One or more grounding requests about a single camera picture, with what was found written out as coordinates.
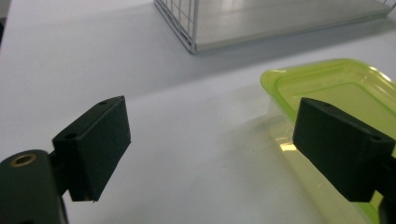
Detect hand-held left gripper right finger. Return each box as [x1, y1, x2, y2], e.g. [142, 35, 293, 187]
[291, 97, 396, 203]

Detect green lidded plastic container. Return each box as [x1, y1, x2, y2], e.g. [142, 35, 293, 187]
[260, 58, 396, 224]

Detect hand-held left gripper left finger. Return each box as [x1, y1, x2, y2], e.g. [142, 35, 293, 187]
[49, 95, 132, 203]

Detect metal wire rack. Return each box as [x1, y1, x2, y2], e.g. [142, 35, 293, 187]
[153, 0, 396, 55]

